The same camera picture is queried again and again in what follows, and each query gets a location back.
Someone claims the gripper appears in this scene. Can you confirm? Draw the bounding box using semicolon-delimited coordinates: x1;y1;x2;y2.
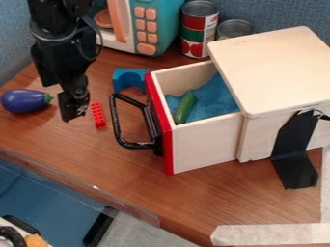
56;74;92;124

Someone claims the drawer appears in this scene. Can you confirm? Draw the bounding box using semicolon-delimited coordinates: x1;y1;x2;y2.
108;60;245;178

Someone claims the red toy brick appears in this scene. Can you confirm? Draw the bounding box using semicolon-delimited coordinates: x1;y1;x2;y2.
89;101;109;129

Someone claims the purple toy eggplant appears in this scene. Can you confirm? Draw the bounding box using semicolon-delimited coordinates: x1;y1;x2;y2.
0;88;56;115

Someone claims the blue arch block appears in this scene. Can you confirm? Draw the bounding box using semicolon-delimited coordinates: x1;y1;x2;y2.
110;68;151;94

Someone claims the toy microwave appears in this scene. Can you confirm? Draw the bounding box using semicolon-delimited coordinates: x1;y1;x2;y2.
93;0;187;58

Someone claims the green toy cucumber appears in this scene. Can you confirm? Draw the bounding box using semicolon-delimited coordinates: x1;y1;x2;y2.
173;92;199;126

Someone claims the blue cloth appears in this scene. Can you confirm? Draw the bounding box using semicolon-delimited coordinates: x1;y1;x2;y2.
163;72;241;125

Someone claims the red and green can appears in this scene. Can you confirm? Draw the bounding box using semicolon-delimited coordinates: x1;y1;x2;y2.
179;0;221;60

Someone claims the silver can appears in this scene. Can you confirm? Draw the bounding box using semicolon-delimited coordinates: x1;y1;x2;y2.
215;18;257;41

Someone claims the cabinet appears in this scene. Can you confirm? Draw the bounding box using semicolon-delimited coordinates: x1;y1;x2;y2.
206;25;330;164

